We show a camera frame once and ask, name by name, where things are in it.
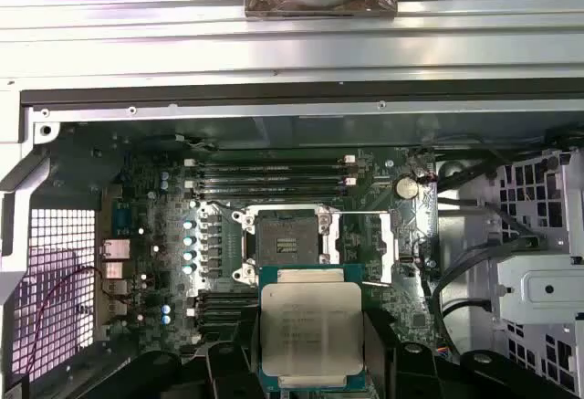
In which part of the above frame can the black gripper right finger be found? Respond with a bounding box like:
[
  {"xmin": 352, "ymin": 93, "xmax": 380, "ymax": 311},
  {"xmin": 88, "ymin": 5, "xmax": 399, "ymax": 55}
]
[{"xmin": 362, "ymin": 308, "xmax": 584, "ymax": 399}]

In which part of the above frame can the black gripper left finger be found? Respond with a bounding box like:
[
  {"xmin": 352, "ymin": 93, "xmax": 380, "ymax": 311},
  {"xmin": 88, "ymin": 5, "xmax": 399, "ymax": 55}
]
[{"xmin": 81, "ymin": 307, "xmax": 262, "ymax": 399}]

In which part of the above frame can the CPU with silver top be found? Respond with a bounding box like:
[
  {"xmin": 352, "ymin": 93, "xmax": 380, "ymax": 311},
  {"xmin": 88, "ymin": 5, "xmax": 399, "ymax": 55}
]
[{"xmin": 256, "ymin": 263, "xmax": 367, "ymax": 392}]

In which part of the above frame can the metal socket cover frame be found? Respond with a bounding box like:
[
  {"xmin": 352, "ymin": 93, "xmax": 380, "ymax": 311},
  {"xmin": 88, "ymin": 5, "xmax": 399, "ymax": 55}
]
[{"xmin": 320, "ymin": 209, "xmax": 396, "ymax": 287}]

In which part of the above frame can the metal wire locking lever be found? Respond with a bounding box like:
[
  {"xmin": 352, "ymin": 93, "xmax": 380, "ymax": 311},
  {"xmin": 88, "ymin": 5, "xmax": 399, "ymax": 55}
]
[{"xmin": 210, "ymin": 200, "xmax": 238, "ymax": 218}]

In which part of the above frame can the RAM slot with white clips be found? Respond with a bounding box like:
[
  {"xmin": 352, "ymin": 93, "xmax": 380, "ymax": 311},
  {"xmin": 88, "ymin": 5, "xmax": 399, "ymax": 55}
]
[
  {"xmin": 185, "ymin": 305, "xmax": 259, "ymax": 320},
  {"xmin": 183, "ymin": 155, "xmax": 358, "ymax": 167},
  {"xmin": 183, "ymin": 176, "xmax": 360, "ymax": 189}
]

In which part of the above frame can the RAM slot with black clips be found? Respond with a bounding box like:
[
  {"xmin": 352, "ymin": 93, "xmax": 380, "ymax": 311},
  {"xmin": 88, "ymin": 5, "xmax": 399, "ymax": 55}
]
[
  {"xmin": 199, "ymin": 165, "xmax": 349, "ymax": 176},
  {"xmin": 199, "ymin": 291, "xmax": 259, "ymax": 305},
  {"xmin": 199, "ymin": 187, "xmax": 349, "ymax": 198}
]

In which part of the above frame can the CPU socket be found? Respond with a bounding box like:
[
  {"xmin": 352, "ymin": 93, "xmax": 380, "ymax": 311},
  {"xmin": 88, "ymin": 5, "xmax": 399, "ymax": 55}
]
[{"xmin": 231, "ymin": 205, "xmax": 342, "ymax": 287}]

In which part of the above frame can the silver rear port block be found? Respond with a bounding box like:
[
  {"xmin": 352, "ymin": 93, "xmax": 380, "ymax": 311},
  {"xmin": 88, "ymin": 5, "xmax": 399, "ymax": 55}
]
[{"xmin": 99, "ymin": 237, "xmax": 132, "ymax": 319}]

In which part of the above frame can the silver perforated drive cage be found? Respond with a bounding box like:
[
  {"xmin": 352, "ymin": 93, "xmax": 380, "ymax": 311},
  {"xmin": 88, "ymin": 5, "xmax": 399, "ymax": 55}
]
[{"xmin": 495, "ymin": 148, "xmax": 584, "ymax": 394}]

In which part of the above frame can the round silver coin battery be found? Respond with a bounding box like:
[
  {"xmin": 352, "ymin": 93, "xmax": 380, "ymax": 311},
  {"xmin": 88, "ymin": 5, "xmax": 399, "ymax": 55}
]
[{"xmin": 392, "ymin": 174, "xmax": 420, "ymax": 200}]

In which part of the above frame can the green motherboard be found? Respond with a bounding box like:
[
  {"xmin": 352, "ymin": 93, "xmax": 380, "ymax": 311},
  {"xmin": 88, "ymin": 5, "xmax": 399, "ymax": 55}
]
[{"xmin": 52, "ymin": 120, "xmax": 443, "ymax": 373}]

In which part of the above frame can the open PC case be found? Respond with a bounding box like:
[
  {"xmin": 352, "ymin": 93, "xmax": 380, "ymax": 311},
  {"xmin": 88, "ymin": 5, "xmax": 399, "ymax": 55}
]
[{"xmin": 0, "ymin": 78, "xmax": 584, "ymax": 399}]

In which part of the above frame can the black cable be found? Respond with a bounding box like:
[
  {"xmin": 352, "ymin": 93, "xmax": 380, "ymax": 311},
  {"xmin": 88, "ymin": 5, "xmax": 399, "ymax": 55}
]
[{"xmin": 431, "ymin": 237, "xmax": 503, "ymax": 331}]

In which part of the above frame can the thin red wire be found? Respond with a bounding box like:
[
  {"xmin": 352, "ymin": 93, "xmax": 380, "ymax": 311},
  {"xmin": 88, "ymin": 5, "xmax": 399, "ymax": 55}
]
[{"xmin": 26, "ymin": 265, "xmax": 113, "ymax": 373}]

